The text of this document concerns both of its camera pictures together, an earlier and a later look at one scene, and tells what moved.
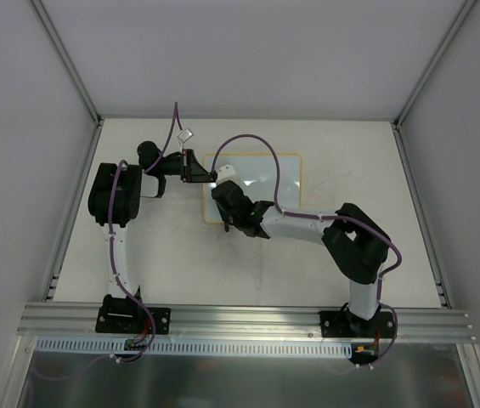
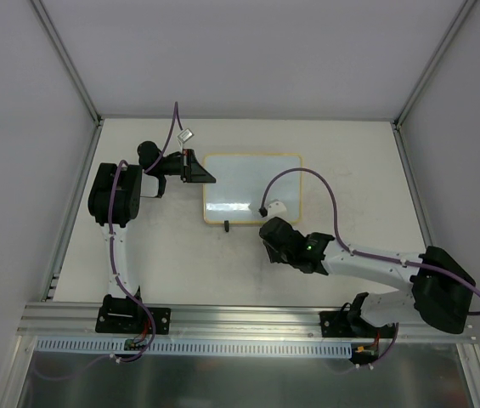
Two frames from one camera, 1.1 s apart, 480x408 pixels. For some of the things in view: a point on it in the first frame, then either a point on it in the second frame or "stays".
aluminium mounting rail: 242,323 stays
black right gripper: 225,208 → 271,232
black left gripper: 185,167 stays
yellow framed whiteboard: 255,174 stays
